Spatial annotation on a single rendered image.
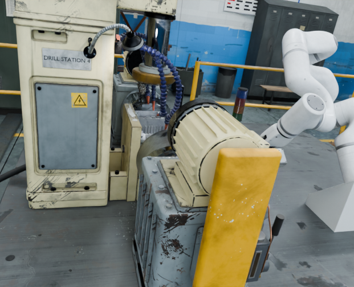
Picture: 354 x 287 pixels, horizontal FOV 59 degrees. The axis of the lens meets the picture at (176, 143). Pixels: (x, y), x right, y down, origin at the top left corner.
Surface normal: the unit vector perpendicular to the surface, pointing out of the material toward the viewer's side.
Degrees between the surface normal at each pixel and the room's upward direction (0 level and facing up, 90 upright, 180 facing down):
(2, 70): 90
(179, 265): 90
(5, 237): 0
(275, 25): 90
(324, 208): 90
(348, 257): 0
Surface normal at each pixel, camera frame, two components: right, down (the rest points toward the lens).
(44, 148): 0.25, 0.41
